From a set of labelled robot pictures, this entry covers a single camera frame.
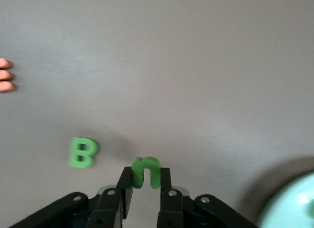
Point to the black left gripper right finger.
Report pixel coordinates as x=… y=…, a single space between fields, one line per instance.
x=171 y=206

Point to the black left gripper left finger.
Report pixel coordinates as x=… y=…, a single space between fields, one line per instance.
x=110 y=203

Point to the green foam lowercase n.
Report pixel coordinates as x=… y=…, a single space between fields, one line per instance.
x=147 y=164

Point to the green foam letter B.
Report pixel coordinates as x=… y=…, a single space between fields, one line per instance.
x=74 y=151

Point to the light green plate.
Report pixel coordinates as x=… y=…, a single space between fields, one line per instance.
x=289 y=213

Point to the brown table cover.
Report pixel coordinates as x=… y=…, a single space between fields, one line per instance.
x=171 y=65

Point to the orange foam letter E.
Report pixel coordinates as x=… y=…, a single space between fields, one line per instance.
x=5 y=76

